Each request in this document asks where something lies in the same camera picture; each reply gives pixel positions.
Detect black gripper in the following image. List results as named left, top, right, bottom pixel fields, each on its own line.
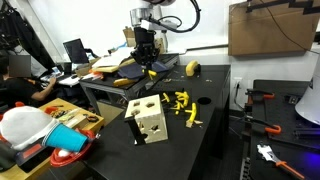
left=130, top=26, right=161, bottom=70

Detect small yellow T-handle hex key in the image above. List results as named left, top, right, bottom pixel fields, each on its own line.
left=142, top=67, right=158, bottom=81

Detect open plain cardboard box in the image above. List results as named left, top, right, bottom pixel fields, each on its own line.
left=122, top=26, right=138, bottom=48

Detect wooden cube box with holes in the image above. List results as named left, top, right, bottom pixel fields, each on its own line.
left=123, top=93, right=169, bottom=145

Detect dark blue cloth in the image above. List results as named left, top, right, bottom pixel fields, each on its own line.
left=117, top=59, right=170, bottom=80

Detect small yellow block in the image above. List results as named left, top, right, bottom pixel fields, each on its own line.
left=112, top=77, right=138, bottom=89

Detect yellow board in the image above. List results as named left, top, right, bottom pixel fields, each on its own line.
left=91, top=57, right=139, bottom=74

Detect wooden table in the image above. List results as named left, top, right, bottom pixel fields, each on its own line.
left=0, top=97, right=106, bottom=180

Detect blue plastic cup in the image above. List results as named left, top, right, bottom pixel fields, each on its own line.
left=42, top=122, right=90, bottom=153

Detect black hanging clothes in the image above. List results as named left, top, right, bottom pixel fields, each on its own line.
left=0, top=0, right=56, bottom=71

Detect seated person in black shirt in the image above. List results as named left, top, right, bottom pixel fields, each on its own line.
left=0, top=54, right=58, bottom=109

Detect white plastic bag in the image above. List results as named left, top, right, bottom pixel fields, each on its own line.
left=0, top=105, right=61, bottom=151

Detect black and red tool case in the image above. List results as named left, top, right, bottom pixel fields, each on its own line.
left=14, top=141, right=51, bottom=174

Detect aluminium extrusion frame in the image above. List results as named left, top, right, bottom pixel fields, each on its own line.
left=79, top=53, right=181, bottom=116

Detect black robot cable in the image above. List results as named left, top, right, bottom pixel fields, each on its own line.
left=146, top=0, right=202, bottom=35

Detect large yellow T-handle hex key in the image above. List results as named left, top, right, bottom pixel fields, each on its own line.
left=184, top=102, right=199, bottom=130

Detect black angle bracket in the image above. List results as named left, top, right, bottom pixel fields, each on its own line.
left=124, top=116, right=148, bottom=147

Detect white wall outlet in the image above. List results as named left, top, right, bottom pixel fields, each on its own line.
left=232, top=76, right=244, bottom=91

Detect orange handled pliers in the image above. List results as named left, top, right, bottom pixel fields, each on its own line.
left=245, top=87, right=276, bottom=105

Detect cardboard wall panel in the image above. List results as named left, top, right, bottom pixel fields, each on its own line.
left=227, top=0, right=320, bottom=57

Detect black clamp with orange handle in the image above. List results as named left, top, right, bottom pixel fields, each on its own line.
left=244, top=114, right=283, bottom=136

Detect silver clamp with orange handle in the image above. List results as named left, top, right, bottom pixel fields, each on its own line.
left=256, top=143, right=306, bottom=180

